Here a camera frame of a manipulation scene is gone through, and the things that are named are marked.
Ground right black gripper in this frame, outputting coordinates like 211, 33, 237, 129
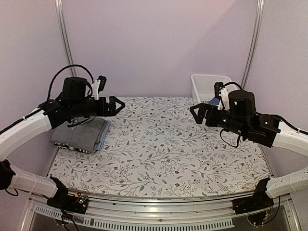
190, 103, 246, 137

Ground grey long sleeve shirt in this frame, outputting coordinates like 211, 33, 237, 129
51, 117, 105, 153

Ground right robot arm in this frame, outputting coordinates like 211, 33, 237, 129
190, 90, 308, 156

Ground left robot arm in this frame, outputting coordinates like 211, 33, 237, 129
0, 76, 125, 209

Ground blue dotted cloth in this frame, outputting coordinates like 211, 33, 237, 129
208, 97, 220, 106

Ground white plastic bin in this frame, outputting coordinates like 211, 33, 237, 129
191, 74, 232, 105

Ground floral patterned table cloth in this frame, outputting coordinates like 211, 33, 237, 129
49, 97, 271, 198

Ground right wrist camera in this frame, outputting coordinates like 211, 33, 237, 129
214, 82, 230, 111

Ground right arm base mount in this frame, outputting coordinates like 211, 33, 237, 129
232, 192, 274, 215

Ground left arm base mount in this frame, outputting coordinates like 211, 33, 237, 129
47, 191, 89, 214

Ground left metal corner post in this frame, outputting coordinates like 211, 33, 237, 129
54, 0, 74, 65

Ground metal corner post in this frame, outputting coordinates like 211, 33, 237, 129
54, 0, 74, 65
241, 0, 265, 89

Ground aluminium front rail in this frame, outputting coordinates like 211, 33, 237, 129
21, 193, 304, 231

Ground right metal corner post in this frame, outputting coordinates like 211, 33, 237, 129
241, 0, 265, 89

